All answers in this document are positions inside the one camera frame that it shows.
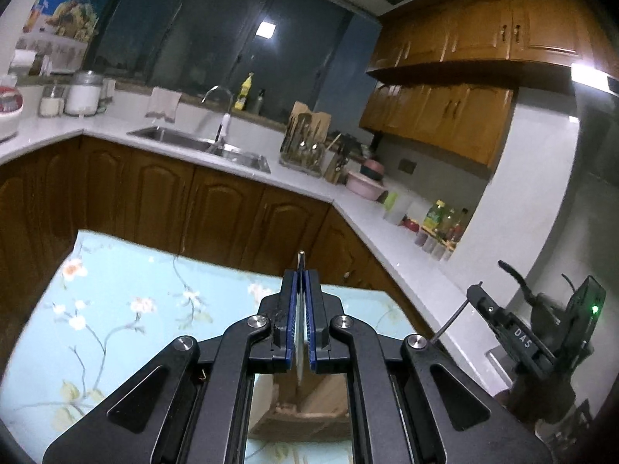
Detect wooden chopstick holder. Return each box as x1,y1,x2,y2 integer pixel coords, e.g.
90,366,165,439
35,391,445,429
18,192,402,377
248,372,351,442

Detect floral light blue tablecloth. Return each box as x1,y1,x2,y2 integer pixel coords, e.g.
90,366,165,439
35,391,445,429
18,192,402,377
0,229,426,464

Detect wooden low wall cabinets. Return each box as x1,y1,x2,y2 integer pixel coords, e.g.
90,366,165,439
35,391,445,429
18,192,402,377
359,82,516,170

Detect knife block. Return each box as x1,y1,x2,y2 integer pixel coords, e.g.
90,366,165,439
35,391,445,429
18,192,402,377
323,133,361,184

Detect dark sauce bottles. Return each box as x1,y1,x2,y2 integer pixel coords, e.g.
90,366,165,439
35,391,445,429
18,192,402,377
442,208,470,245

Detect glass storage jar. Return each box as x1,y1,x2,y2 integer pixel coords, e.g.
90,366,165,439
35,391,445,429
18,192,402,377
39,84,66,118

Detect paper towel roll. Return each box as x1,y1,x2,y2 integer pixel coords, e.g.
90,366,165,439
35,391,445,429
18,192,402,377
10,48,34,77

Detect wooden high wall cabinets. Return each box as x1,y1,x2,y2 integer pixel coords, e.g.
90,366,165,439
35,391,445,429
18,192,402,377
365,0,595,74

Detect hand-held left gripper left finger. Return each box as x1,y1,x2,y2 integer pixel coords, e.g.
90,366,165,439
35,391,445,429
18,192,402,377
43,271,301,464

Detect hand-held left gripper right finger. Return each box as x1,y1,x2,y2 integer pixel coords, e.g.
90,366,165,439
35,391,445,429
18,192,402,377
304,271,554,464

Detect steel range hood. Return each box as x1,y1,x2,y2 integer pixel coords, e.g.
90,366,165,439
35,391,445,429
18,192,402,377
569,60,619,121

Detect yellow detergent bottle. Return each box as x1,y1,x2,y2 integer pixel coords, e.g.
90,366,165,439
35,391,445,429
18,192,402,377
233,72,254,111

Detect wooden base cabinets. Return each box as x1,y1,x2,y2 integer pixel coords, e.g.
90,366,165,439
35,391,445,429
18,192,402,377
0,135,436,363

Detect hanging dish cloth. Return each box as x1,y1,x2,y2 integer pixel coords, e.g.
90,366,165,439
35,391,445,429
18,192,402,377
146,87,182,123

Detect chrome kitchen faucet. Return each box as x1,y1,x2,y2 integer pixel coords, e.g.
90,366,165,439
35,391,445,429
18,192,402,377
200,85,236,153

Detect pink basin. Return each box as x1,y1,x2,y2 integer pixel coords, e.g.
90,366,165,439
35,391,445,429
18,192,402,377
345,169,388,201

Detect white lidded pot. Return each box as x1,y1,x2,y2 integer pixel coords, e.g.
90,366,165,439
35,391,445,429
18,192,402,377
64,71,104,117

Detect dark thin chopstick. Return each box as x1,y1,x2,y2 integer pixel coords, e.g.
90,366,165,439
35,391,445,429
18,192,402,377
432,283,484,344

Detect steel kitchen sink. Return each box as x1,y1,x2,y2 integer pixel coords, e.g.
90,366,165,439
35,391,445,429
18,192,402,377
127,126,272,174

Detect countertop utensil rack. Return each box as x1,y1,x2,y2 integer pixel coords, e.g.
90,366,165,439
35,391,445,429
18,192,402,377
279,101,334,175

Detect white kitchen countertop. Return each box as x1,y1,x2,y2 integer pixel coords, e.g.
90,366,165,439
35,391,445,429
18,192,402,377
0,106,508,392

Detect white rice cooker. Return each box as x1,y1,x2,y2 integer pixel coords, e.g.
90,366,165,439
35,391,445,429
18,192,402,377
0,86,25,142

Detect green label bottle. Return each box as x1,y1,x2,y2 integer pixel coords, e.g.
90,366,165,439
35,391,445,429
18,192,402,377
423,199,446,233

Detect thin light chopstick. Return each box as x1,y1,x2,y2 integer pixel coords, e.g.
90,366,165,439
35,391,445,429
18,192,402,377
296,250,310,385

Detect translucent plastic cups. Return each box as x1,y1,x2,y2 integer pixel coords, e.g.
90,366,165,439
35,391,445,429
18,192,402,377
384,193,414,225

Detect row of spice jars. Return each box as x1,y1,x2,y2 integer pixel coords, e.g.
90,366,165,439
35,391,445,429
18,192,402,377
413,229,455,262

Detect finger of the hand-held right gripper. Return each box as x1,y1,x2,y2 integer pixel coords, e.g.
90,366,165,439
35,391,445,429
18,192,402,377
467,284,507,335

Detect dark kitchen window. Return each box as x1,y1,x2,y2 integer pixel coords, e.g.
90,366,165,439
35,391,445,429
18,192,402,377
92,0,383,131

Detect tropical fruit wall poster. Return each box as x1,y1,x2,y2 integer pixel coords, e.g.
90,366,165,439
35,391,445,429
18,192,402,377
14,0,121,75

